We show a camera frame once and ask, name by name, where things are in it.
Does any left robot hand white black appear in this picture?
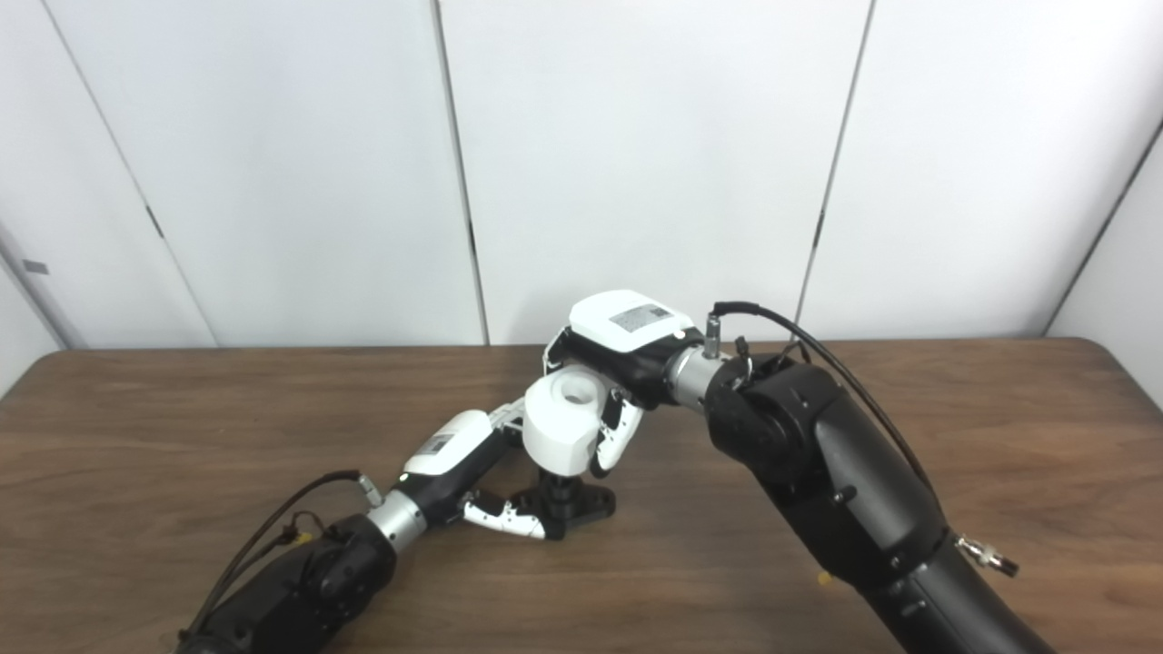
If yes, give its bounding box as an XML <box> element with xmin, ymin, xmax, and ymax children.
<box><xmin>395</xmin><ymin>400</ymin><xmax>551</xmax><ymax>541</ymax></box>

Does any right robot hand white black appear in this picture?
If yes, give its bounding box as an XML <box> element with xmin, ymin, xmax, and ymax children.
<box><xmin>542</xmin><ymin>290</ymin><xmax>708</xmax><ymax>480</ymax></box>

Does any round white plastic piece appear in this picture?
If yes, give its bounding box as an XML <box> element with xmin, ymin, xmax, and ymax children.
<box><xmin>522</xmin><ymin>368</ymin><xmax>608</xmax><ymax>476</ymax></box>

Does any black flanged holder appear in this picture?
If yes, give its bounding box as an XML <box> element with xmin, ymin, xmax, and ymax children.
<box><xmin>509</xmin><ymin>471</ymin><xmax>617</xmax><ymax>541</ymax></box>

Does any silver connector plug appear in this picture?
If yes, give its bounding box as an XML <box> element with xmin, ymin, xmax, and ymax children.
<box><xmin>954</xmin><ymin>536</ymin><xmax>1019</xmax><ymax>578</ymax></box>

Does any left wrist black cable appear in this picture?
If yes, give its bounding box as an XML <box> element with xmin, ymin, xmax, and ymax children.
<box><xmin>182</xmin><ymin>470</ymin><xmax>384</xmax><ymax>637</ymax></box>

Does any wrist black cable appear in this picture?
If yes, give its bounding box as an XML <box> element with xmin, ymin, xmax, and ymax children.
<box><xmin>704</xmin><ymin>301</ymin><xmax>937</xmax><ymax>496</ymax></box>
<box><xmin>182</xmin><ymin>470</ymin><xmax>384</xmax><ymax>637</ymax></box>

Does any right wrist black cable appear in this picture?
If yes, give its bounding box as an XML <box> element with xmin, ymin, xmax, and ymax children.
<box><xmin>704</xmin><ymin>301</ymin><xmax>937</xmax><ymax>496</ymax></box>

